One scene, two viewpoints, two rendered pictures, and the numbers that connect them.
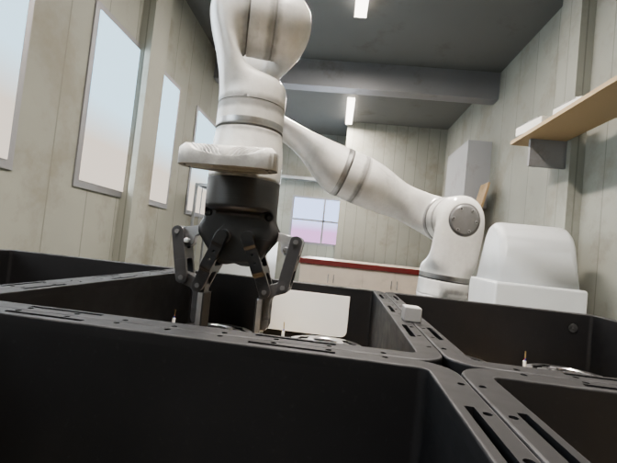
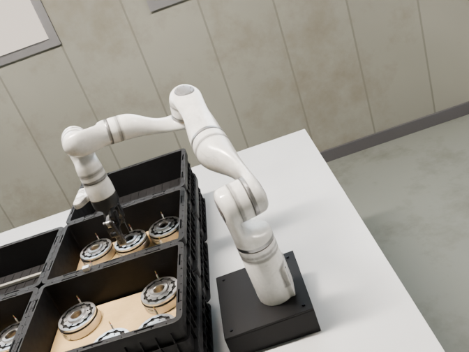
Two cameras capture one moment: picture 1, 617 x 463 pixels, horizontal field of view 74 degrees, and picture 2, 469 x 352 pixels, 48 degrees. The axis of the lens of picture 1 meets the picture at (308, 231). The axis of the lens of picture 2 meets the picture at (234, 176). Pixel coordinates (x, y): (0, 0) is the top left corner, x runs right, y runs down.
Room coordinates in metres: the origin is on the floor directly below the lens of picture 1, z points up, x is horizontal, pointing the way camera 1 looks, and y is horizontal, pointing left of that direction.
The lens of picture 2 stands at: (0.77, -1.28, 1.63)
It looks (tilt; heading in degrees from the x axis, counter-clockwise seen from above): 26 degrees down; 89
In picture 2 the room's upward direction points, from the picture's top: 20 degrees counter-clockwise
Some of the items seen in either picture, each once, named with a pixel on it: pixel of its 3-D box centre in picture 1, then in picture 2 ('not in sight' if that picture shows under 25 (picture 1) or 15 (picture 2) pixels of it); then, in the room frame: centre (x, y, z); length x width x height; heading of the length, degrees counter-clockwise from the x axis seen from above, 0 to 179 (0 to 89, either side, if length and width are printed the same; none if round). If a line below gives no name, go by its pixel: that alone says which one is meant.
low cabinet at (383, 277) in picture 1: (370, 290); not in sight; (6.45, -1.05, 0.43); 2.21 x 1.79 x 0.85; 86
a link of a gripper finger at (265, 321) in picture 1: (273, 305); (118, 238); (0.42, 0.03, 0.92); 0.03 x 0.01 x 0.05; 84
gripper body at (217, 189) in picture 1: (241, 220); (108, 206); (0.43, 0.07, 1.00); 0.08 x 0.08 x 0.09
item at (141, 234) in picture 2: not in sight; (130, 240); (0.43, 0.10, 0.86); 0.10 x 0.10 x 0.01
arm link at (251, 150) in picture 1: (242, 148); (91, 187); (0.41, 0.07, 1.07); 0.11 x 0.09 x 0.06; 174
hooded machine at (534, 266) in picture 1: (518, 313); not in sight; (3.06, -1.61, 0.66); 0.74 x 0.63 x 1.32; 176
